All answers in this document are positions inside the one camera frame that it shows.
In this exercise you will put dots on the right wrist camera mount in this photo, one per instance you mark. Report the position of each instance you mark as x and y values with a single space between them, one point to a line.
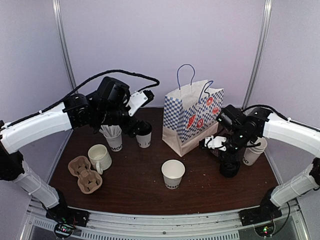
213 143

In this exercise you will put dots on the white paper coffee cup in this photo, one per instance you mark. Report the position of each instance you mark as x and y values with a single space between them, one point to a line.
144 141

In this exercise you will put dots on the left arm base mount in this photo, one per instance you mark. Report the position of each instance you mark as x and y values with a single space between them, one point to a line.
73 217

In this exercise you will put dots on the blue checkered paper bag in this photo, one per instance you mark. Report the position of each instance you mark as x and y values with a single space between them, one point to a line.
189 115

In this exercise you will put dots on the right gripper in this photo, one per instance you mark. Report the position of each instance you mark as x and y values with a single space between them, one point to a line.
227 158

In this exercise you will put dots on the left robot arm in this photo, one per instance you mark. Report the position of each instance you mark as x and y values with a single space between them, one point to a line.
111 104

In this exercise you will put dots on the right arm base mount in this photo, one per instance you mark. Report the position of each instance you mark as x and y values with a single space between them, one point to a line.
256 215

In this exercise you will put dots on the paper cup holding straws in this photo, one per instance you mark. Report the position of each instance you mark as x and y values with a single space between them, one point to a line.
113 136

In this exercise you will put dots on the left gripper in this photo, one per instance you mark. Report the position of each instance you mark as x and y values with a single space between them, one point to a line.
129 128

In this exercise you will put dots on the cream ceramic mug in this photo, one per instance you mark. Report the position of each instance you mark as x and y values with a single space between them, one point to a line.
99 158

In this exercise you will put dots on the stack of black lids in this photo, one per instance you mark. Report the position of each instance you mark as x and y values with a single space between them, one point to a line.
229 170

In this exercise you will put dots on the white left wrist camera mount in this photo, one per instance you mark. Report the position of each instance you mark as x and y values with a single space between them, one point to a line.
139 99

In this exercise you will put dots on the aluminium front rail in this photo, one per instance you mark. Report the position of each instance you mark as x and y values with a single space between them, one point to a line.
221 225

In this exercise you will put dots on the cardboard cup carrier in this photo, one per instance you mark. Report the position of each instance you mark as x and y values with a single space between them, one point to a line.
88 180

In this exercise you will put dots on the stack of paper cups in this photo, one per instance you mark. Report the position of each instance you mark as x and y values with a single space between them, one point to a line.
254 150

